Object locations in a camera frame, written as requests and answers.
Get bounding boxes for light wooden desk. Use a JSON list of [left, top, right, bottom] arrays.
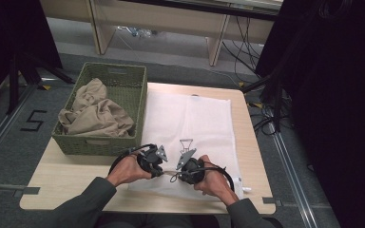
[[39, 0, 283, 67]]

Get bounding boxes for black floor cables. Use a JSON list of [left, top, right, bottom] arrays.
[[221, 15, 294, 137]]

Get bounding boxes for beige garment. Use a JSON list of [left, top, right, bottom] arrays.
[[57, 78, 135, 138]]

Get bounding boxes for person's right hand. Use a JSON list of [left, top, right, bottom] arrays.
[[193, 154, 240, 207]]

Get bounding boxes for white cloth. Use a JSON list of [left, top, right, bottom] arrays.
[[127, 90, 253, 202]]

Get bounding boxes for black tripod stand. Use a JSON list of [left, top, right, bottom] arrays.
[[241, 67, 283, 133], [6, 51, 76, 116]]

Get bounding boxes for person's left hand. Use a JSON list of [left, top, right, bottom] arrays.
[[108, 153, 153, 188]]

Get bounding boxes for green woven basket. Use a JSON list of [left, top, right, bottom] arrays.
[[50, 62, 148, 158]]

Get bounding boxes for black curtain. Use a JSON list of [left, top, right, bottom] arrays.
[[255, 0, 365, 228], [0, 0, 64, 105]]

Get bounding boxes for right hand-held gripper black cable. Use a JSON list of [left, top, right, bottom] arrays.
[[170, 164, 236, 193]]

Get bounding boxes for clear plastic bag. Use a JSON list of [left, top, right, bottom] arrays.
[[117, 26, 158, 38]]

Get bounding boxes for grey floor cable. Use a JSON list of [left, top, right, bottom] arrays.
[[0, 180, 23, 192]]

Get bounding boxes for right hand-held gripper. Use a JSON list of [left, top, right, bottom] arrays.
[[175, 147, 207, 185]]

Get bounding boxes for metal floor rail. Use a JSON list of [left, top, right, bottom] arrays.
[[0, 84, 39, 170], [270, 131, 319, 228]]

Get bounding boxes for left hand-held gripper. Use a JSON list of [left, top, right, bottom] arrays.
[[136, 144, 169, 179]]

